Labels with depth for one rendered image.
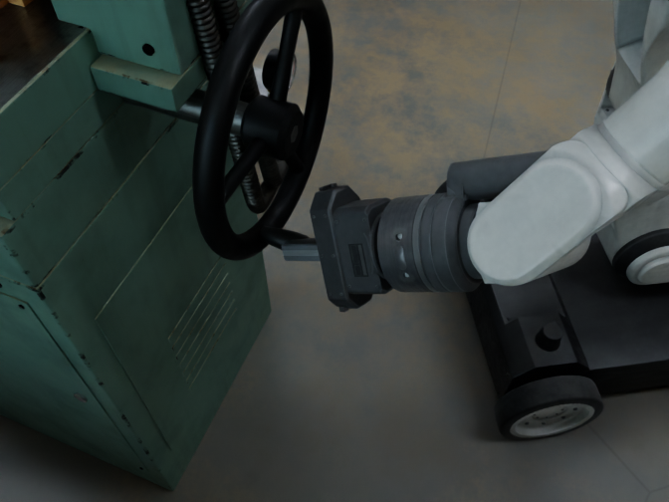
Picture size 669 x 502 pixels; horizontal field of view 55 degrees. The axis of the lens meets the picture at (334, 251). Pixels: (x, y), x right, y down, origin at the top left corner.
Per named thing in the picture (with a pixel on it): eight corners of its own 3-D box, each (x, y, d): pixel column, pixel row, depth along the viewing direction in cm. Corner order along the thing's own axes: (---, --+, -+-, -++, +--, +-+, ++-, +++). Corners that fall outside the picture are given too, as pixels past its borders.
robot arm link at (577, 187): (539, 287, 56) (673, 184, 49) (499, 304, 49) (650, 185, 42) (492, 229, 58) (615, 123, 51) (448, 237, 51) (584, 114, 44)
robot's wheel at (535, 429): (494, 425, 134) (590, 404, 132) (501, 448, 131) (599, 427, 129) (490, 388, 118) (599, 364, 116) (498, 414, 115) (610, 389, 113)
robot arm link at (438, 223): (473, 282, 63) (594, 281, 56) (420, 299, 54) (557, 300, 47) (464, 165, 62) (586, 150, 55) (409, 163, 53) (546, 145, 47)
